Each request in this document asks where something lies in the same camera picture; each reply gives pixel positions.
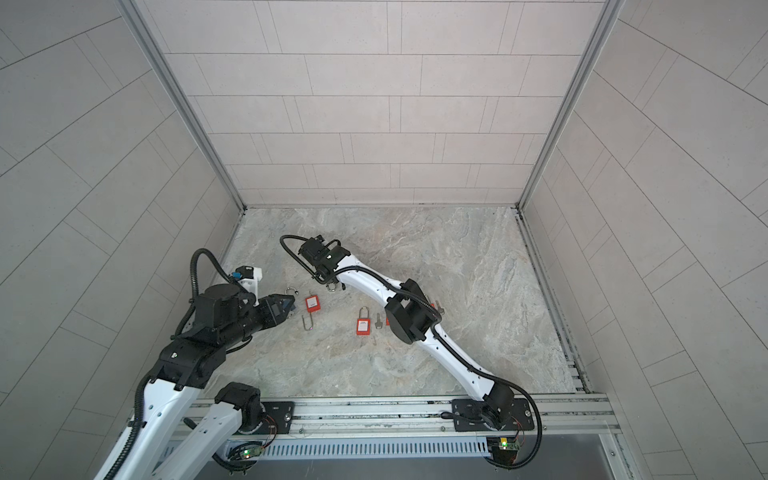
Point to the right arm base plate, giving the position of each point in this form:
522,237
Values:
475,416

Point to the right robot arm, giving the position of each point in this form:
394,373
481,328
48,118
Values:
499,403

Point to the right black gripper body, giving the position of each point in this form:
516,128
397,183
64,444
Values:
325,277

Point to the aluminium mounting rail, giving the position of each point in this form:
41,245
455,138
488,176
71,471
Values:
420,416

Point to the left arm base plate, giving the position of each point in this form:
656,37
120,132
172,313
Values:
270,418

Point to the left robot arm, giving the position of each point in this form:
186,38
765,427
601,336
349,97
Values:
223,315

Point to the white slotted cable duct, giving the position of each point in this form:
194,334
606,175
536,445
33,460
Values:
376,448

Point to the green circuit board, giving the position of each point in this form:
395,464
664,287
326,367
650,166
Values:
503,451
245,452

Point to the left green circuit board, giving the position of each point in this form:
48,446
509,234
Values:
245,452

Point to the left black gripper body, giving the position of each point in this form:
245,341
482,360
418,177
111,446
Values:
268,314

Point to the red padlock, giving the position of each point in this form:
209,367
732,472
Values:
312,305
363,322

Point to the right green circuit board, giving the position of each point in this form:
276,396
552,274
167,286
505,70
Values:
503,451

